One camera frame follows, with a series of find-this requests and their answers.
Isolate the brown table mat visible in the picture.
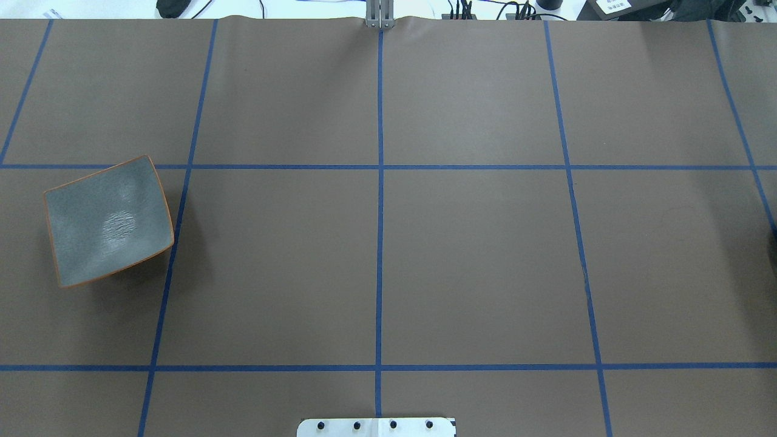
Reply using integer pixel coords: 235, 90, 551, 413
2, 16, 775, 436

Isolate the grey square ceramic plate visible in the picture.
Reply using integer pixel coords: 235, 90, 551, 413
42, 155, 175, 288

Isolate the aluminium frame post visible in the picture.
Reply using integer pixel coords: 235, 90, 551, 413
365, 0, 396, 30

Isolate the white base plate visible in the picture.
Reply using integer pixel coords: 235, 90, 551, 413
296, 417, 457, 436

